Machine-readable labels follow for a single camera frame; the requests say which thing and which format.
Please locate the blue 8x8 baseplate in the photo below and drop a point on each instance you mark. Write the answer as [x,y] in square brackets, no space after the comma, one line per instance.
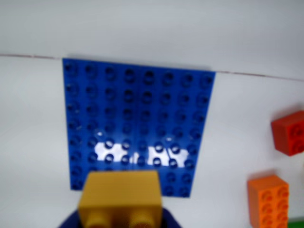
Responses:
[107,99]

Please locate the orange 2x4 block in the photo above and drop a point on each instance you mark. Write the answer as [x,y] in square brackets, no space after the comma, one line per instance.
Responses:
[266,197]

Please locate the white foam board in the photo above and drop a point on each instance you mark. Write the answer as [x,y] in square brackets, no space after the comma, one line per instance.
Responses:
[28,142]
[152,28]

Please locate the yellow 2x2 block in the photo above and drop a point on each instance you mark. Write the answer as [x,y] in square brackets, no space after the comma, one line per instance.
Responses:
[121,190]

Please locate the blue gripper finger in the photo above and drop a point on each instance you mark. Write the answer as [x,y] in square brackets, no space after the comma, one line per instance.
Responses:
[171,221]
[74,221]

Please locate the green 2x4 block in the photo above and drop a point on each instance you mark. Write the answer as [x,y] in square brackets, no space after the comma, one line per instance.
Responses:
[297,225]

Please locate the red 2x2 block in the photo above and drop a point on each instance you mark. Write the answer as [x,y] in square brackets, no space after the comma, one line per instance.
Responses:
[285,135]

